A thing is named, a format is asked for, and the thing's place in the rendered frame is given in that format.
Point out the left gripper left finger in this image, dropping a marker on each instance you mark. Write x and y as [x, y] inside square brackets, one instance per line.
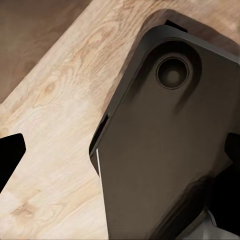
[12, 149]

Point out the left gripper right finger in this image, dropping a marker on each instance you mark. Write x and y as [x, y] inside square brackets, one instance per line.
[232, 149]

